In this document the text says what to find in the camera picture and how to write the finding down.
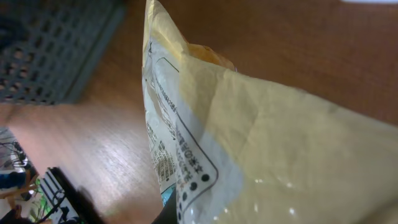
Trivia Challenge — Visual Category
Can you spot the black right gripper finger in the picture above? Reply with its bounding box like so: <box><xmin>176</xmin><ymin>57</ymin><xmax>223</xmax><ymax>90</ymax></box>
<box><xmin>152</xmin><ymin>189</ymin><xmax>178</xmax><ymax>224</ymax></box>

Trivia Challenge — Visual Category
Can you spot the white chips bag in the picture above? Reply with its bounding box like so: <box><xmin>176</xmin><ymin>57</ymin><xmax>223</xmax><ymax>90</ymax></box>
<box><xmin>142</xmin><ymin>0</ymin><xmax>397</xmax><ymax>224</ymax></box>

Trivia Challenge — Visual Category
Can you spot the grey plastic basket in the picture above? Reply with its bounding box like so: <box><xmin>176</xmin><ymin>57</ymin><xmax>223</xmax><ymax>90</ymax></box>
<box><xmin>1</xmin><ymin>0</ymin><xmax>126</xmax><ymax>105</ymax></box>

